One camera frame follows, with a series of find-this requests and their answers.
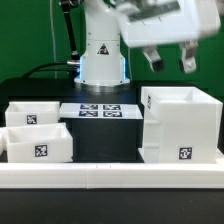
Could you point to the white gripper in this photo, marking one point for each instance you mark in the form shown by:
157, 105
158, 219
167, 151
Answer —
158, 22

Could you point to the white drawer cabinet box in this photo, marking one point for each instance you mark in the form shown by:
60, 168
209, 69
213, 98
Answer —
181, 125

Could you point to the white front drawer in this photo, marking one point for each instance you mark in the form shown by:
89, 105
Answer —
49, 143

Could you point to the white drawer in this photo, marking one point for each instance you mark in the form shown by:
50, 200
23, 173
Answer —
22, 113
49, 143

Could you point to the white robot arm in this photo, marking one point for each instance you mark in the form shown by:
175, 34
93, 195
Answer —
102, 66

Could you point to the white rear drawer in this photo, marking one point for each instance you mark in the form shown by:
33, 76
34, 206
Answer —
22, 113

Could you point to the white marker plate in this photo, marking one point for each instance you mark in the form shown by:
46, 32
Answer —
99, 111

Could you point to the white U-shaped fence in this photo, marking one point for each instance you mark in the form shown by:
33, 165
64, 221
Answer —
96, 176

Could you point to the black camera stand pole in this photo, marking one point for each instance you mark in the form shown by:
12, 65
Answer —
66, 7

